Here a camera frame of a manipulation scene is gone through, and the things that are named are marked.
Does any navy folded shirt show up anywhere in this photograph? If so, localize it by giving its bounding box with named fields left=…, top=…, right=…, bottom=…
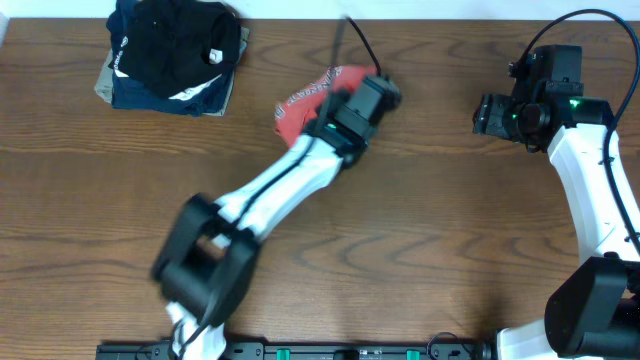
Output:
left=106, top=0, right=243, bottom=117

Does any red printed t-shirt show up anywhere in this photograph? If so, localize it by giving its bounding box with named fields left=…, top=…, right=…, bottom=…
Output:
left=274, top=65, right=376, bottom=148

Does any black folded shirt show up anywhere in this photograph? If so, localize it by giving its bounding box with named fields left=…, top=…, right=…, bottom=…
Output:
left=114, top=0, right=241, bottom=98

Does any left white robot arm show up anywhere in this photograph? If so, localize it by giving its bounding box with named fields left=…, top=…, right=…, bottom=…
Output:
left=151, top=115, right=377, bottom=359

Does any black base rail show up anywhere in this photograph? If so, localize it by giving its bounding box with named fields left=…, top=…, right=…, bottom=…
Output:
left=95, top=340, right=498, bottom=360

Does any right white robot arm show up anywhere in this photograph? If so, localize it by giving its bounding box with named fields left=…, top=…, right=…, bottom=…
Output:
left=473, top=94, right=639, bottom=359

